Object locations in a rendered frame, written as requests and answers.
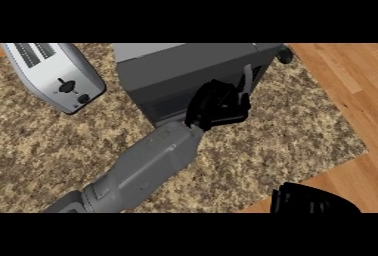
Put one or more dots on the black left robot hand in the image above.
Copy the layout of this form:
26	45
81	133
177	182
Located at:
216	103

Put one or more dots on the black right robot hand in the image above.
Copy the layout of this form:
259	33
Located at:
311	200

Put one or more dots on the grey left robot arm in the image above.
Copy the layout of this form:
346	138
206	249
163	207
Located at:
143	166

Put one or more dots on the dark grey microwave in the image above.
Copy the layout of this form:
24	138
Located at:
187	73

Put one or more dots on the silver toaster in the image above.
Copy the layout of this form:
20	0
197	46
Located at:
54	75

